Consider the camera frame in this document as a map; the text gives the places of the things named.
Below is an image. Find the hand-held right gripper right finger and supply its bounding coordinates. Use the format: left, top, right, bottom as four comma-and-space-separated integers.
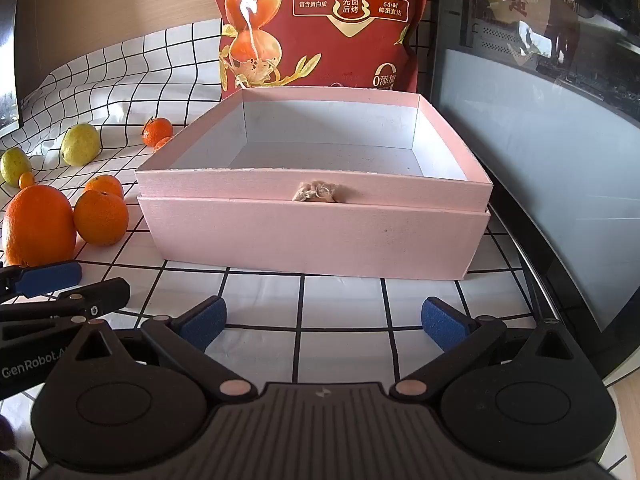
389, 296, 577, 404

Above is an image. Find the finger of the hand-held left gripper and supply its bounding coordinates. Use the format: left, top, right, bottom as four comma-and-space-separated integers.
0, 277, 132, 343
0, 260, 83, 307

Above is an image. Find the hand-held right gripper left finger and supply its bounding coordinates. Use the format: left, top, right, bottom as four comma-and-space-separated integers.
67, 296, 257, 404

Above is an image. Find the large orange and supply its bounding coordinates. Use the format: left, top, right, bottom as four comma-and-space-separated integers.
2, 185, 77, 267

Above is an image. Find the big mandarin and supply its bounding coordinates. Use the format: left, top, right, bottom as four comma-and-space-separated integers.
73, 189, 130, 247

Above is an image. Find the green guava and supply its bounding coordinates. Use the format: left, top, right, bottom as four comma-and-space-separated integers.
60, 124, 102, 167
0, 147, 32, 187

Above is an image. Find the pink cardboard box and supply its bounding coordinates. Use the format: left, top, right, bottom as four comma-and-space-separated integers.
135, 87, 494, 281

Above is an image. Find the mandarin with stem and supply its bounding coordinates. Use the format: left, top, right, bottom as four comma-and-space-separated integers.
141, 117, 174, 147

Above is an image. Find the black grid white tablecloth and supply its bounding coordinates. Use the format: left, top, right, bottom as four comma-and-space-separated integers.
0, 17, 551, 480

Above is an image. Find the black computer monitor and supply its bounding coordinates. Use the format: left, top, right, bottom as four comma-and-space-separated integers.
430, 0, 640, 382
0, 0, 26, 137

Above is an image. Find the red snack bag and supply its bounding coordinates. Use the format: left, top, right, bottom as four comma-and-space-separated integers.
212, 0, 432, 102

